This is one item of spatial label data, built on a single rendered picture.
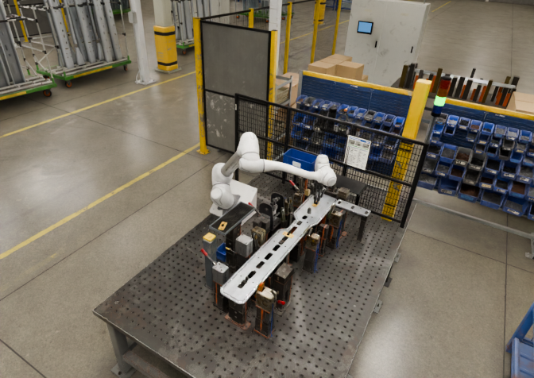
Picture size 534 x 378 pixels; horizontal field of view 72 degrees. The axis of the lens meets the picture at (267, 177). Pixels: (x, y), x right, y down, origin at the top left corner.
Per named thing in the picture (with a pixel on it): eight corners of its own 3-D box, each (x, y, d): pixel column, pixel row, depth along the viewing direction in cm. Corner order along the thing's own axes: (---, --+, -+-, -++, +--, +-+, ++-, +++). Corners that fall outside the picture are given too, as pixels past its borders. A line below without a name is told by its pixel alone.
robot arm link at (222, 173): (209, 189, 330) (208, 167, 338) (226, 190, 337) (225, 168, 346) (244, 152, 268) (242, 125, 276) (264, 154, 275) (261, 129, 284)
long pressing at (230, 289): (245, 308, 217) (245, 306, 216) (215, 291, 227) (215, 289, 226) (338, 199, 318) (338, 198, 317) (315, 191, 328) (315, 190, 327)
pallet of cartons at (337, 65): (339, 128, 698) (348, 72, 644) (302, 117, 734) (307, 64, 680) (362, 109, 786) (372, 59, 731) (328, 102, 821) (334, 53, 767)
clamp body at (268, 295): (269, 342, 231) (272, 302, 212) (250, 330, 238) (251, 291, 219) (278, 329, 239) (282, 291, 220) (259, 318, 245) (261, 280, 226)
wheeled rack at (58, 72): (67, 90, 811) (46, 1, 719) (38, 82, 849) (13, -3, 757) (133, 71, 957) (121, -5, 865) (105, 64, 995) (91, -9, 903)
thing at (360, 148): (365, 171, 330) (372, 140, 314) (342, 163, 340) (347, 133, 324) (366, 170, 332) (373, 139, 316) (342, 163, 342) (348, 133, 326)
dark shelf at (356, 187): (357, 197, 320) (358, 194, 319) (270, 166, 360) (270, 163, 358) (366, 186, 336) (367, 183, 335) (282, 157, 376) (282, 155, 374)
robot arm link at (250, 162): (265, 168, 269) (263, 152, 274) (240, 168, 264) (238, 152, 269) (261, 175, 280) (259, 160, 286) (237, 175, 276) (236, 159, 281)
